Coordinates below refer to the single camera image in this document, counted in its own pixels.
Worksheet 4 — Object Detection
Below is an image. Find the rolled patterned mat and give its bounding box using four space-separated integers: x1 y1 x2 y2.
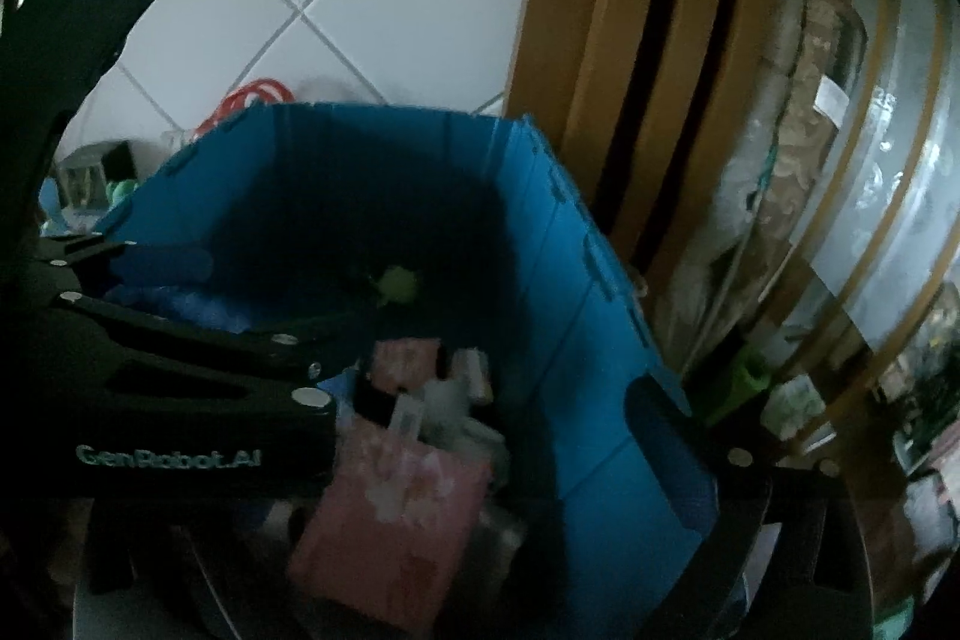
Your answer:
675 0 871 371

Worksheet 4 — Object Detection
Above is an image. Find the glass sliding door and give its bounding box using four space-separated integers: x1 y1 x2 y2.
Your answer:
787 0 960 386

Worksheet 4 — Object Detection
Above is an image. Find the dark picture box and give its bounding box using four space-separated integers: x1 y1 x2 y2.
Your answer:
60 141 140 210

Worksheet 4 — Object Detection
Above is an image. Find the large pink box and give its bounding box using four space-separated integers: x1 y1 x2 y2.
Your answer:
289 419 494 635

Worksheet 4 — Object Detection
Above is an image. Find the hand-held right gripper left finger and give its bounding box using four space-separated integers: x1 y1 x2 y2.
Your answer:
79 505 312 640

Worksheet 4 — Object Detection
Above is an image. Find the shelf clutter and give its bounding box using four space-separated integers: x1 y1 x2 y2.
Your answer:
870 284 960 566

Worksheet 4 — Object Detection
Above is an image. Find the green object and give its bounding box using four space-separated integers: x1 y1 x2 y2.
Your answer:
705 344 773 425

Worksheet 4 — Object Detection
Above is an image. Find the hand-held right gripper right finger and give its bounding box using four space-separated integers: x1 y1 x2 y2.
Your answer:
624 376 875 640

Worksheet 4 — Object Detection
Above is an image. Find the blue plastic crate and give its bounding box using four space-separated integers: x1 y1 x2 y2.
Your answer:
94 100 721 640

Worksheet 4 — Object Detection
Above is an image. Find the pink patterned packet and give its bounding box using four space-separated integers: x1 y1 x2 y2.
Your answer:
371 340 443 402

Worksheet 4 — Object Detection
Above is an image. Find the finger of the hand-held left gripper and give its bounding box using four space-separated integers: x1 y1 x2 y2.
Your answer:
34 235 218 292
52 293 338 420

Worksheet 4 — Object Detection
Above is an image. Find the small light green plush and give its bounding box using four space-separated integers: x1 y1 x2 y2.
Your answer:
367 265 422 309

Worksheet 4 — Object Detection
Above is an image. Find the dark blue cloth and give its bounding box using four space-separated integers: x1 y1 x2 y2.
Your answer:
105 284 256 335

